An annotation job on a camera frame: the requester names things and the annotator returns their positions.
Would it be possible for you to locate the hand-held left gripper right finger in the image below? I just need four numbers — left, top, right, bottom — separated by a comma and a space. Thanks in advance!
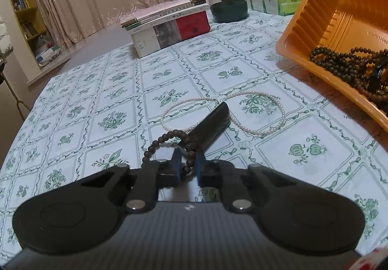
195, 149, 299, 214

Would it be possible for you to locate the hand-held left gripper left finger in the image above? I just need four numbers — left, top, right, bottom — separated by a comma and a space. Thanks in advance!
79, 149, 183, 214

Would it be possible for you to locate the dark brown bead bracelet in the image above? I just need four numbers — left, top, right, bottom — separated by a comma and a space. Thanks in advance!
142, 130, 201, 175

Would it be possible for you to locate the dark green bead necklace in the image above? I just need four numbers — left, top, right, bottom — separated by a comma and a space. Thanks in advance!
310, 47, 375, 84

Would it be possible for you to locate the black bangle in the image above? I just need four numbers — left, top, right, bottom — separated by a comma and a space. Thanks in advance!
367, 56, 388, 94

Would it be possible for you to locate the orange plastic tray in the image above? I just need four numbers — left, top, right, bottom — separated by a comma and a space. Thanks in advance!
276, 0, 388, 131

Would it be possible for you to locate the reddish-brown bead necklace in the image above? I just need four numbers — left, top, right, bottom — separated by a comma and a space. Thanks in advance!
341, 47, 388, 107

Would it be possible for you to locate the floral tablecloth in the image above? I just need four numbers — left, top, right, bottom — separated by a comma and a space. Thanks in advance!
0, 10, 388, 258

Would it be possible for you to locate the thick red and white book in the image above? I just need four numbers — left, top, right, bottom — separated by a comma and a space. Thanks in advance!
131, 10, 211, 58

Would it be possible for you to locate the pink cover book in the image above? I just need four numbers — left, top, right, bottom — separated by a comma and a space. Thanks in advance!
120, 0, 207, 24

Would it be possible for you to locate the white plastic bag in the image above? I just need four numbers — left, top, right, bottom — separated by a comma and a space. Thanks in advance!
34, 35, 62, 66

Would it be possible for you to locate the thin metal stand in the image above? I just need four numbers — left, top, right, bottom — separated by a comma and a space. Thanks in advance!
0, 68, 31, 121

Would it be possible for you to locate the red and white patterned cloth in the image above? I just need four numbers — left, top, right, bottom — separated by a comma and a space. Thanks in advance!
348, 246, 388, 270

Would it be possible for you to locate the wooden bookshelf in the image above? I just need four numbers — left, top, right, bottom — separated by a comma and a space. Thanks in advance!
0, 0, 50, 68

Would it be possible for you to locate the white cloth bundle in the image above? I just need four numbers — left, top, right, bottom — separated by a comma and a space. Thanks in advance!
0, 15, 14, 59

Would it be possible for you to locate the white pearl necklace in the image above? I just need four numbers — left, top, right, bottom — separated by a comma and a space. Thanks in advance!
160, 91, 286, 136

